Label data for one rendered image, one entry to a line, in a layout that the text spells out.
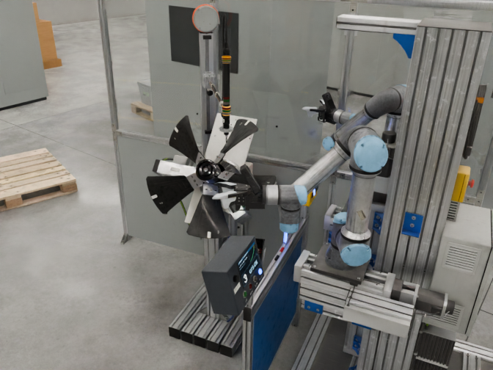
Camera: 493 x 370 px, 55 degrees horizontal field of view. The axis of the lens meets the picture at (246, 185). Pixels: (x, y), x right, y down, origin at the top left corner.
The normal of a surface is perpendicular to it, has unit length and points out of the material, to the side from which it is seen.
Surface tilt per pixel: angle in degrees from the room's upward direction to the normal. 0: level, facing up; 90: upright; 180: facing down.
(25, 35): 90
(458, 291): 90
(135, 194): 90
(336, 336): 0
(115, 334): 0
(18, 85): 90
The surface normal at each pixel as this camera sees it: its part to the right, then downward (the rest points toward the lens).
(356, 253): 0.02, 0.57
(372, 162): 0.03, 0.33
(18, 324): 0.02, -0.89
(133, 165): -0.39, 0.41
